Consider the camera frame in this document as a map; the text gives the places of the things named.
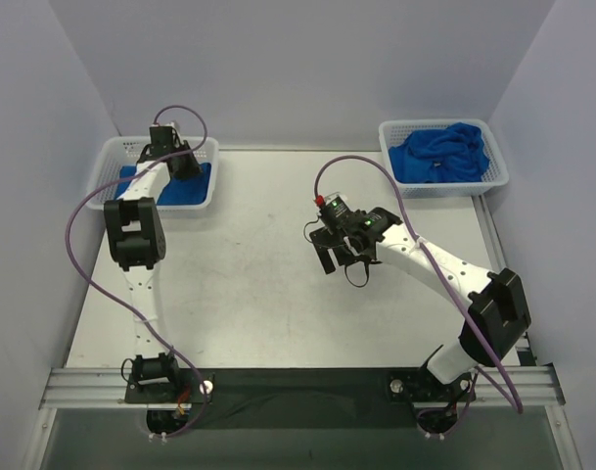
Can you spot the white basket with towels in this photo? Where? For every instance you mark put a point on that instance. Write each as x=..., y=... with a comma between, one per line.
x=394, y=132

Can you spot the crumpled blue towels pile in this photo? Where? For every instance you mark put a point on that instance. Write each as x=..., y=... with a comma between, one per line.
x=454, y=154

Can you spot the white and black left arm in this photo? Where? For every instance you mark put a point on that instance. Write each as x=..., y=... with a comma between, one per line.
x=137, y=245

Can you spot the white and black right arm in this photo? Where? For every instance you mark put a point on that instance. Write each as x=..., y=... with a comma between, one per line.
x=495, y=304

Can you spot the blue towel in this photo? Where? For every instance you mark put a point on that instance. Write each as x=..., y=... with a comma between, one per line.
x=190, y=192

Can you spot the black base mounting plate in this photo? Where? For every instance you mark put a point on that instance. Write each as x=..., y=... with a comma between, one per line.
x=303, y=399

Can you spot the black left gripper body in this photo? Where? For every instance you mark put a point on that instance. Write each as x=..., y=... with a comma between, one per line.
x=161, y=135

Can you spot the empty white plastic basket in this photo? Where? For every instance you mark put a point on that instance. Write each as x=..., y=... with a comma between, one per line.
x=120, y=151

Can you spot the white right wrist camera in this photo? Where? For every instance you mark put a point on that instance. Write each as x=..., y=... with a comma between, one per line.
x=321, y=200

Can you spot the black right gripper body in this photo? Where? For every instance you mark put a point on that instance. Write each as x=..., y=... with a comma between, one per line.
x=330, y=240

